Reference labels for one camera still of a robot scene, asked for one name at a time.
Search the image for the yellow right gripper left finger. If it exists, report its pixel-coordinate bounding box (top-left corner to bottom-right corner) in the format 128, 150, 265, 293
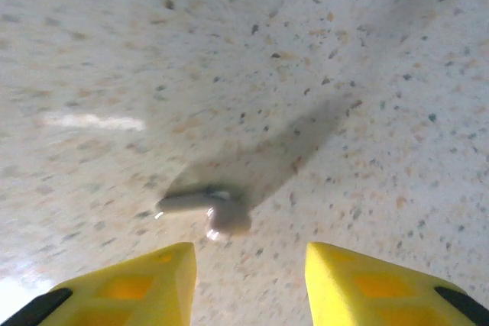
0, 241, 198, 326

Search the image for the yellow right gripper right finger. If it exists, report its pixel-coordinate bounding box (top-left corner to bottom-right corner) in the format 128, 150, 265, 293
305, 241, 489, 326

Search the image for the small wireless earbud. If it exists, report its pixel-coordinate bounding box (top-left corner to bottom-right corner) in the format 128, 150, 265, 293
154, 184, 254, 240

